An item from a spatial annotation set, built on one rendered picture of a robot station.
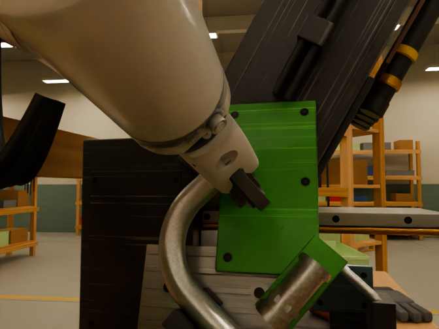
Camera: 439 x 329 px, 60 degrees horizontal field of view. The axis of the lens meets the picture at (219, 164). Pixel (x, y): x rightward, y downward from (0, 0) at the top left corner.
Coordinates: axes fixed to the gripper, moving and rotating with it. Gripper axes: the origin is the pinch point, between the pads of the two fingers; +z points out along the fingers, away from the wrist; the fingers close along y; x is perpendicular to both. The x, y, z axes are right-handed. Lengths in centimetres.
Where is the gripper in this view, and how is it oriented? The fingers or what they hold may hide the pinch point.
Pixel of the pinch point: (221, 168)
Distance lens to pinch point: 43.7
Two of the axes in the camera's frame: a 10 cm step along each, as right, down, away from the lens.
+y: -6.5, -6.6, 3.8
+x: -7.3, 6.8, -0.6
